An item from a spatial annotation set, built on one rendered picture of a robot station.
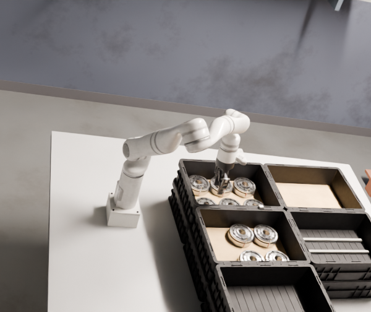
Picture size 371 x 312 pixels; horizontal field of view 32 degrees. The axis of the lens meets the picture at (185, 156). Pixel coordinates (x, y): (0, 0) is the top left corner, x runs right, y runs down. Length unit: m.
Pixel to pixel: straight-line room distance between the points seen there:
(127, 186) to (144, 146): 0.27
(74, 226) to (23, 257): 0.85
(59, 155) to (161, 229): 0.61
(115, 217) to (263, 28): 2.31
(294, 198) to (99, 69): 2.07
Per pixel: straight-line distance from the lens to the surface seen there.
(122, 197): 2.60
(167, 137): 2.21
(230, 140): 2.41
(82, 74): 4.55
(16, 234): 3.56
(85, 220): 2.67
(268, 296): 2.44
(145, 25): 4.39
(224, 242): 2.56
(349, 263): 2.59
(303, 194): 2.98
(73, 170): 2.90
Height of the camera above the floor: 2.53
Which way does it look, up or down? 35 degrees down
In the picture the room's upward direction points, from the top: 18 degrees clockwise
